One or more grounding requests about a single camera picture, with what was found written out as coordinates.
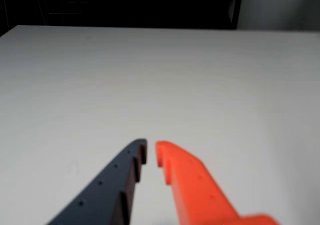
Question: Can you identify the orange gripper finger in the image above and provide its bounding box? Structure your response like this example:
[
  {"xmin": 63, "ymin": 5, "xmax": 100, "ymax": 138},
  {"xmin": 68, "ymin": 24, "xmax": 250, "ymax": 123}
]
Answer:
[{"xmin": 154, "ymin": 140, "xmax": 285, "ymax": 225}]

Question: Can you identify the navy gripper finger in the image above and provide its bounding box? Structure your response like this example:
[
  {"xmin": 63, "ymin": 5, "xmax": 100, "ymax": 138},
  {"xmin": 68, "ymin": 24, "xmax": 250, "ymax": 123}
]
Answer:
[{"xmin": 46, "ymin": 137, "xmax": 149, "ymax": 225}]

